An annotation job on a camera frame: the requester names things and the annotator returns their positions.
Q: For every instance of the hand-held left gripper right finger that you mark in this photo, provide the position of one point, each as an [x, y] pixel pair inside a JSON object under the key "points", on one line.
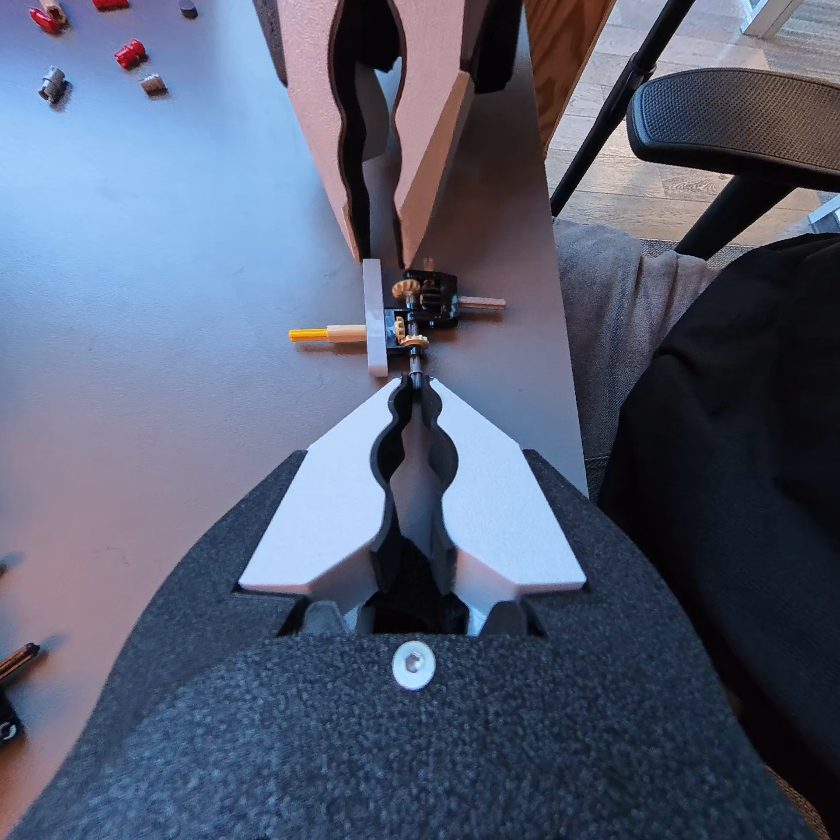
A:
{"points": [[512, 518]]}

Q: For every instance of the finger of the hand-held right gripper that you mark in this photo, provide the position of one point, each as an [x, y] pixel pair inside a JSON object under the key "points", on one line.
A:
{"points": [[430, 131], [308, 65]]}

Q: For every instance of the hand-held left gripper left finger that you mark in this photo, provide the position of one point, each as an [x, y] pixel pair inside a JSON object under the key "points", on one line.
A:
{"points": [[315, 518]]}

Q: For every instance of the small lego gear assembly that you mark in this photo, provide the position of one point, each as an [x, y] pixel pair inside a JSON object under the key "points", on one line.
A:
{"points": [[375, 315]]}

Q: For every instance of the dark grey lego bush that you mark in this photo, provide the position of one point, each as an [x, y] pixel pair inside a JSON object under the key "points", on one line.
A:
{"points": [[188, 8]]}

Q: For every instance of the red lego pin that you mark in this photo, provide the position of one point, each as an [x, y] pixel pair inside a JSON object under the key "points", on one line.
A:
{"points": [[44, 21], [130, 54], [110, 4]]}

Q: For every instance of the grey lego axle connector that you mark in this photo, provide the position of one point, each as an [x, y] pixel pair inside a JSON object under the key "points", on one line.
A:
{"points": [[54, 85]]}

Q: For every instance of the tan lego pin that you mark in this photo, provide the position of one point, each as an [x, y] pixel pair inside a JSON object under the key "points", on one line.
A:
{"points": [[56, 10]]}

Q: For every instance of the white lego truck model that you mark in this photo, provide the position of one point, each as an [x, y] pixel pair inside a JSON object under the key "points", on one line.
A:
{"points": [[18, 663]]}

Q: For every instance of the wooden panel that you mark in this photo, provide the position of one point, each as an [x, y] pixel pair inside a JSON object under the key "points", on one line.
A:
{"points": [[568, 59]]}

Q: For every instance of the black tripod leg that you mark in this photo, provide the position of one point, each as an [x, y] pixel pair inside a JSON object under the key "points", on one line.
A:
{"points": [[625, 98]]}

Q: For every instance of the black office chair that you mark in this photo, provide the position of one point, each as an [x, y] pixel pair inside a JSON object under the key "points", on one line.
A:
{"points": [[735, 118]]}

